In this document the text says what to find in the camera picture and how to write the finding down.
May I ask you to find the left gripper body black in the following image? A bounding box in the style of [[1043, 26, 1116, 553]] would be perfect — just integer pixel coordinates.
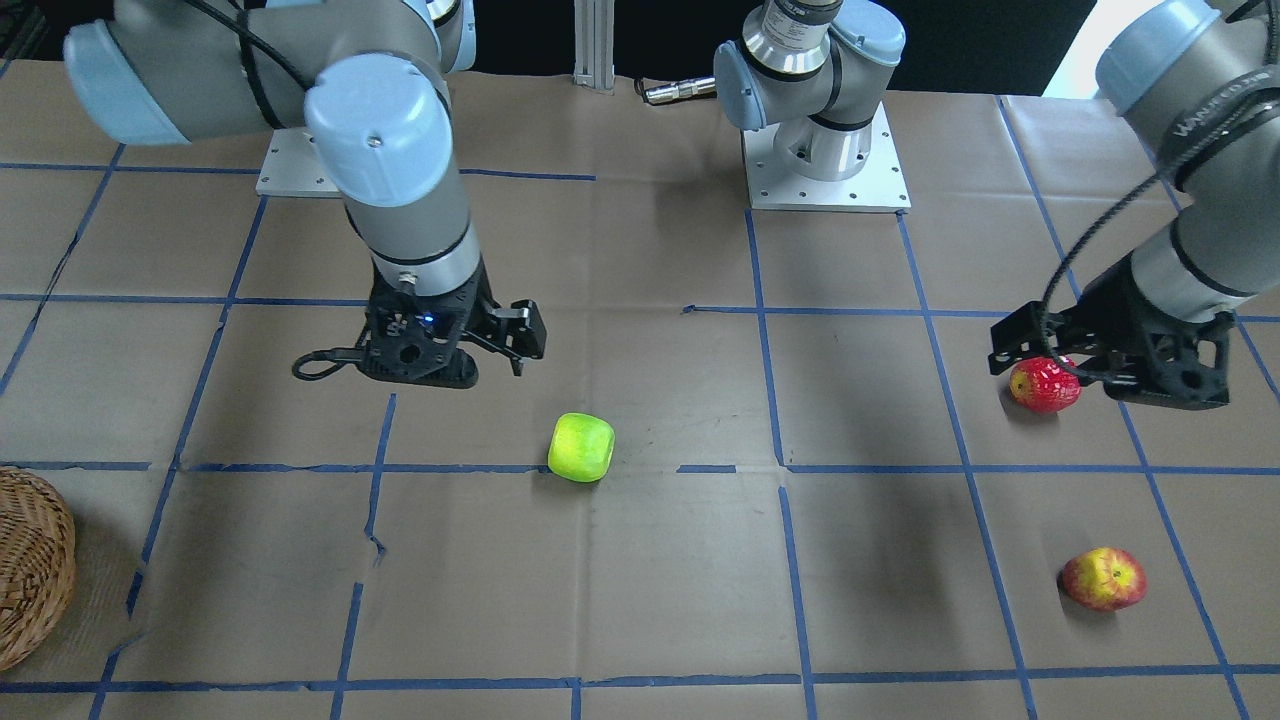
[[1060, 258, 1235, 411]]

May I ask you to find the wicker basket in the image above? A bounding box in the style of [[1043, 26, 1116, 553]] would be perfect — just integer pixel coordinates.
[[1, 466, 76, 671]]

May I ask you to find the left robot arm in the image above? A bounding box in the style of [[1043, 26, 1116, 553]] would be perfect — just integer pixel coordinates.
[[712, 1, 1277, 410]]

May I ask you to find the brown paper table cover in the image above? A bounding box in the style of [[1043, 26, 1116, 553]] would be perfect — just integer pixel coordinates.
[[1, 61, 1277, 719]]

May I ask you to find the green apple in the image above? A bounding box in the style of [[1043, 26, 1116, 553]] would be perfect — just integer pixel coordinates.
[[547, 413, 616, 483]]

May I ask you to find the red yellow apple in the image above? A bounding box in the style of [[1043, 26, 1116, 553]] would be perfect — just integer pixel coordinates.
[[1059, 547, 1148, 612]]

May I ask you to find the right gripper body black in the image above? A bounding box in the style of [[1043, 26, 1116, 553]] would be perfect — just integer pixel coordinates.
[[358, 263, 498, 389]]

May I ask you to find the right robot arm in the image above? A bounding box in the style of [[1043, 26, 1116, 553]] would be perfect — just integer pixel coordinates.
[[61, 1, 547, 389]]

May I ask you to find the aluminium frame post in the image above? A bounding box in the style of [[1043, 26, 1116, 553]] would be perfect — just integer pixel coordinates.
[[572, 0, 616, 95]]

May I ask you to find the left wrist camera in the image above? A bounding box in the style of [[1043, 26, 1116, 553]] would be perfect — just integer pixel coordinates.
[[987, 300, 1068, 375]]

